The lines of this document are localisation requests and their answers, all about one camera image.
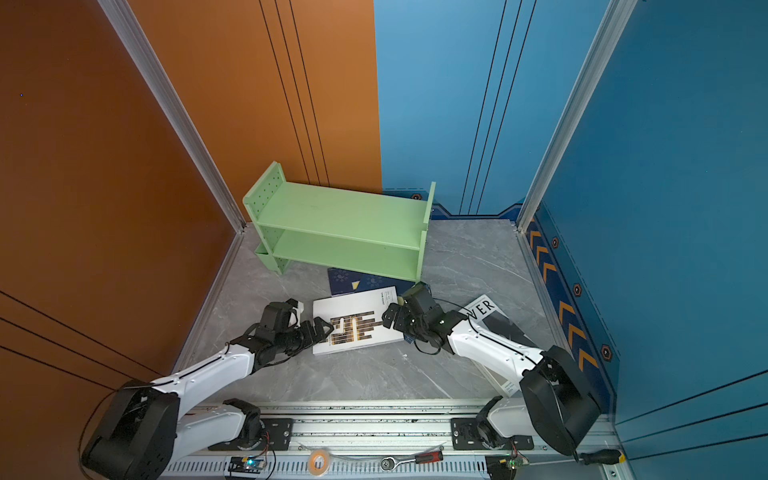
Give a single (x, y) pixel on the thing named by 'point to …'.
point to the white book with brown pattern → (356, 319)
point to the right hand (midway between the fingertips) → (390, 323)
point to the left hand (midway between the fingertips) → (325, 330)
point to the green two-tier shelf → (364, 231)
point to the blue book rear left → (346, 281)
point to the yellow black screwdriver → (603, 457)
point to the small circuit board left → (246, 464)
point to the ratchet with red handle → (389, 463)
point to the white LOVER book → (492, 318)
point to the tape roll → (318, 471)
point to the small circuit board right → (503, 467)
